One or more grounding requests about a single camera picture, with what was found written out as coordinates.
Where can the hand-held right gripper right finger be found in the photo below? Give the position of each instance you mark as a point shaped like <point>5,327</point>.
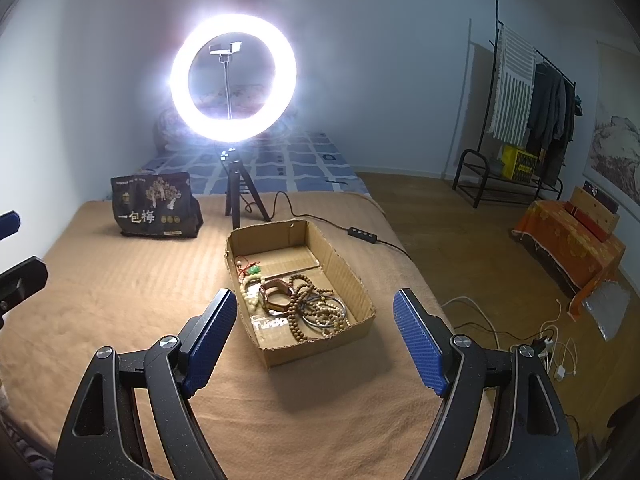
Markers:
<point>420,340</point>

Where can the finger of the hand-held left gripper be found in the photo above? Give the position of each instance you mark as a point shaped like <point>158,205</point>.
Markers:
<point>9,224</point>
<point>25,275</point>

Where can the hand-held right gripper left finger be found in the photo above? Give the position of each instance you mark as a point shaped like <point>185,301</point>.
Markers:
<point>212,340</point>

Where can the blue bangle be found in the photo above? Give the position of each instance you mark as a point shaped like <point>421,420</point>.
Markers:
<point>345,310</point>

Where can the cardboard box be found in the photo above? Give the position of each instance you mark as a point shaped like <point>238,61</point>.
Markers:
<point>300,350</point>

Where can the power strip with chargers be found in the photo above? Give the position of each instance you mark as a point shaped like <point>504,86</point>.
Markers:
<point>545,347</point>

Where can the black printed bag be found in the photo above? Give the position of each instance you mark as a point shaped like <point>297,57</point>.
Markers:
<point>150,220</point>

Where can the black tripod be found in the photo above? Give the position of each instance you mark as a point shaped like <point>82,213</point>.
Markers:
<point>234,185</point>

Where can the orange covered low table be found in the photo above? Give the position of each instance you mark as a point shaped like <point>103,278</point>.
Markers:
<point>560,240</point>

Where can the dark striped cloth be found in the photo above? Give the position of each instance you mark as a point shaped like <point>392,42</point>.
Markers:
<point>30,460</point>

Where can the clear plastic bag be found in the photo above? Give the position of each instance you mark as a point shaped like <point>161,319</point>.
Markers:
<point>607,310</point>

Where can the yellow crate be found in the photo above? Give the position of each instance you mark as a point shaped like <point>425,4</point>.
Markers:
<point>520,162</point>

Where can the wooden box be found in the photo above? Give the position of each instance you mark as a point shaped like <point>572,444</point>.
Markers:
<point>600,222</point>

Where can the dark flat box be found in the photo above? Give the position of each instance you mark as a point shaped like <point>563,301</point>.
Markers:
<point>602,200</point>

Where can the striped towel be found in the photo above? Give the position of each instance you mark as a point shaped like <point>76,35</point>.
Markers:
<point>512,90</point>

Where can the dark hanging clothes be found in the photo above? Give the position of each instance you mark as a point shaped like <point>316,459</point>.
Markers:
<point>547,105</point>

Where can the phone holder clamp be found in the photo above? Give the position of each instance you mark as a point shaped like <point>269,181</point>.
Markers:
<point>225,49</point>

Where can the black clothes rack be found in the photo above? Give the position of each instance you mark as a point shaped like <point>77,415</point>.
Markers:
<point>496,15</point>

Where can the wall poster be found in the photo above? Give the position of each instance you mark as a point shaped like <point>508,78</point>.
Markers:
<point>615,150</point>

